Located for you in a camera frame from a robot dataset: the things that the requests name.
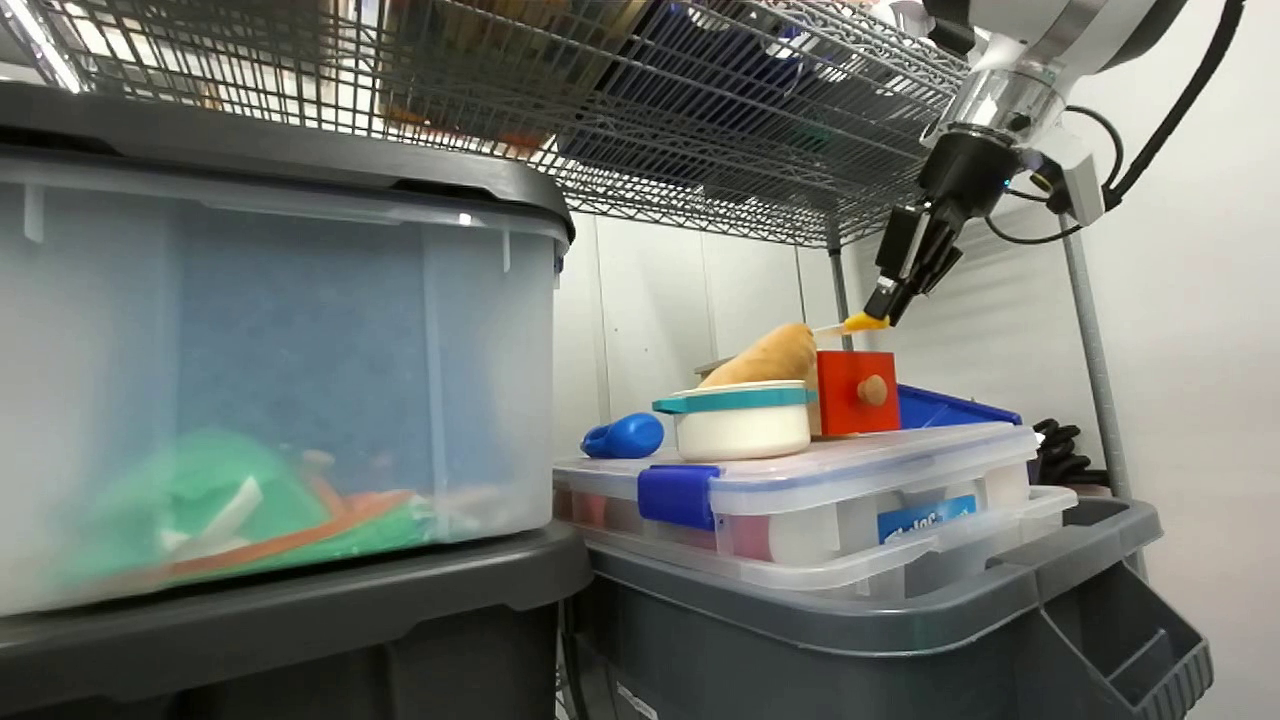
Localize metal shelf post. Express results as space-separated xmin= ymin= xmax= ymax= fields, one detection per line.
xmin=1055 ymin=218 xmax=1137 ymax=505
xmin=819 ymin=235 xmax=861 ymax=352

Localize wire mesh shelf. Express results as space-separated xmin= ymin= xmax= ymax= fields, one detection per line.
xmin=0 ymin=0 xmax=1073 ymax=254

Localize blue container latch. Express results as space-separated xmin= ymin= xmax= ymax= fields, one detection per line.
xmin=633 ymin=462 xmax=725 ymax=538

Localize clear tote dark grey lid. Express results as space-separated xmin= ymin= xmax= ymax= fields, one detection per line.
xmin=0 ymin=82 xmax=578 ymax=620

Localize dark blue storage bin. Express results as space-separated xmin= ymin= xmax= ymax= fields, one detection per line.
xmin=557 ymin=0 xmax=936 ymax=205

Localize orange red box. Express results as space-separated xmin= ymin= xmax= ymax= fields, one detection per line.
xmin=813 ymin=350 xmax=905 ymax=443

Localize brown bread toy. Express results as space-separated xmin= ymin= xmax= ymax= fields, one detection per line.
xmin=695 ymin=316 xmax=819 ymax=393

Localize white bowl teal band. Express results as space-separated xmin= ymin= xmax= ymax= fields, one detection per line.
xmin=647 ymin=375 xmax=819 ymax=466

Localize black cable bundle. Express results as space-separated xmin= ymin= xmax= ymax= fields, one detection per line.
xmin=1029 ymin=418 xmax=1110 ymax=493

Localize clear compartment container blue latches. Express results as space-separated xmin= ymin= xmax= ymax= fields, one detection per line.
xmin=548 ymin=418 xmax=1049 ymax=570

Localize dark grey storage bin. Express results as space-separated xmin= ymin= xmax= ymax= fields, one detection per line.
xmin=0 ymin=520 xmax=592 ymax=720

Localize blue round toy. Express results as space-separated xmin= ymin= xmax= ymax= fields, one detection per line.
xmin=578 ymin=409 xmax=666 ymax=466

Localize grey plastic storage bin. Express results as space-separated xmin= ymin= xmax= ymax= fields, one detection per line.
xmin=562 ymin=493 xmax=1220 ymax=720

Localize brown box on mesh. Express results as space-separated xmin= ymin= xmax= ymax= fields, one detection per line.
xmin=375 ymin=0 xmax=664 ymax=145

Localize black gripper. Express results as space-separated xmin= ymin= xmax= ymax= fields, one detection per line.
xmin=861 ymin=121 xmax=1033 ymax=333

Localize large clear plastic container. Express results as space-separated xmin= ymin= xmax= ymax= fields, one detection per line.
xmin=582 ymin=479 xmax=1081 ymax=606

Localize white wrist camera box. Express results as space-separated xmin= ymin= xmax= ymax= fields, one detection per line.
xmin=1033 ymin=154 xmax=1110 ymax=227

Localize blue flat plastic piece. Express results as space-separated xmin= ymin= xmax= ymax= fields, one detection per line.
xmin=897 ymin=382 xmax=1029 ymax=433

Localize orange flat item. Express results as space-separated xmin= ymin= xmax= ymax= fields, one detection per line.
xmin=172 ymin=484 xmax=420 ymax=574

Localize green soft item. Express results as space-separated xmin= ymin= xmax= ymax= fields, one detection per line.
xmin=55 ymin=430 xmax=433 ymax=583

